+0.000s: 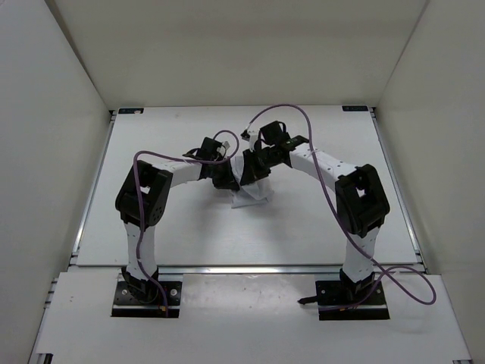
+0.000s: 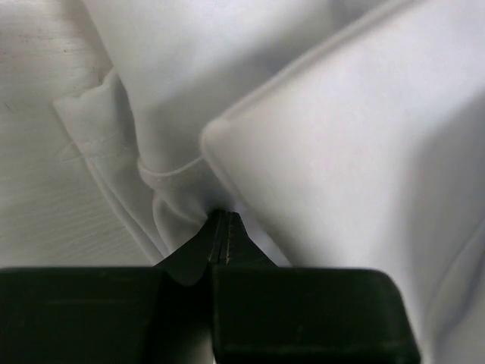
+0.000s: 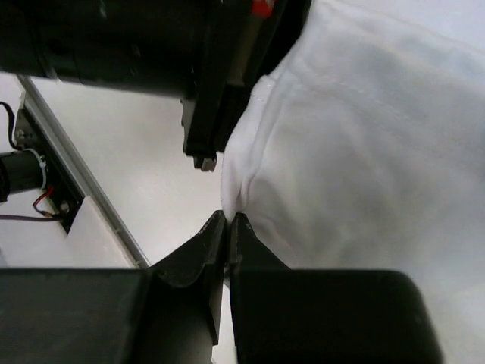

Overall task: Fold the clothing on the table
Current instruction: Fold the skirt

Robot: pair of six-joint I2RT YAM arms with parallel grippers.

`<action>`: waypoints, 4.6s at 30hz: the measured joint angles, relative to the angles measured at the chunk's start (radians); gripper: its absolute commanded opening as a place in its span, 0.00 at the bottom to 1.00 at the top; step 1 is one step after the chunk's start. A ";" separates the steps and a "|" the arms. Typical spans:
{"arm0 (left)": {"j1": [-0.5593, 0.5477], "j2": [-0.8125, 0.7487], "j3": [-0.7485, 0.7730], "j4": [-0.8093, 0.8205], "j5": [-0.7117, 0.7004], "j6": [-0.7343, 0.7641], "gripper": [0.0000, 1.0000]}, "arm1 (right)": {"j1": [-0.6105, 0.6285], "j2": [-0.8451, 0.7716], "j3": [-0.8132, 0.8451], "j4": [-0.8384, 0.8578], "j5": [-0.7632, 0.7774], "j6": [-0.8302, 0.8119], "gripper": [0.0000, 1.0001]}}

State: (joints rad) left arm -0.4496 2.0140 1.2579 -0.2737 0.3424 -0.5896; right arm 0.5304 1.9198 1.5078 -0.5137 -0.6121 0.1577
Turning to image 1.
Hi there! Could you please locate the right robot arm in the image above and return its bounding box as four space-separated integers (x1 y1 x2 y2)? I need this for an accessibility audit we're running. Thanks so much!
239 143 390 304

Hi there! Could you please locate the left blue corner label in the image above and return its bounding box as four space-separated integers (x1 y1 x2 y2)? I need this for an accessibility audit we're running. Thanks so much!
117 108 144 115

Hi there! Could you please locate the right blue corner label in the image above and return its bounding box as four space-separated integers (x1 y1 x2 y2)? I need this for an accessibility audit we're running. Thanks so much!
342 105 368 112

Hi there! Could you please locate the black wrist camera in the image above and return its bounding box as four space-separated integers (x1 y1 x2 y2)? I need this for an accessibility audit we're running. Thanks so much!
240 121 290 146
183 137 230 165

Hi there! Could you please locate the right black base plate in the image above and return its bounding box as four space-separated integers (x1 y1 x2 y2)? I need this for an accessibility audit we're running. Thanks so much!
315 281 390 321

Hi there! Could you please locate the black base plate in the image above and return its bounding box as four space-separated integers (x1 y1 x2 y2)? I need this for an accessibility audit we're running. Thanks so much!
111 271 183 319
315 281 390 321

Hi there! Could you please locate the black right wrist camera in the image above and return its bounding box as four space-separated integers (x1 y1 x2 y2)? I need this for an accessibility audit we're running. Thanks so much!
240 121 290 146

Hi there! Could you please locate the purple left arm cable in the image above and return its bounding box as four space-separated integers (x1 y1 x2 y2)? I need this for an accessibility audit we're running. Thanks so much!
135 130 239 310

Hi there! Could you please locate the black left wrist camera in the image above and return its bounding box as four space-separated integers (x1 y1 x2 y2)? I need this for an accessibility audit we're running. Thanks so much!
183 137 230 165

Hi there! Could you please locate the blue corner label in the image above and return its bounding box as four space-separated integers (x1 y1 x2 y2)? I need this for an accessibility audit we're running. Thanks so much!
342 105 368 112
117 108 144 115

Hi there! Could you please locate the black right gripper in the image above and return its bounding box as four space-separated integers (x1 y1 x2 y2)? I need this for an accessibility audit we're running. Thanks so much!
241 147 277 187

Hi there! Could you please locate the white skirt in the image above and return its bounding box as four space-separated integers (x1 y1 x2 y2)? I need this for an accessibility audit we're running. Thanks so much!
230 155 274 209

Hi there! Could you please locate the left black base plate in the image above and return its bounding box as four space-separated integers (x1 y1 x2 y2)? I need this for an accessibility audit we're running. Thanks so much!
111 271 183 319

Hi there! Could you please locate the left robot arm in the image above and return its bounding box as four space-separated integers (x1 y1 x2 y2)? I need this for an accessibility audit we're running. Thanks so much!
115 160 238 310

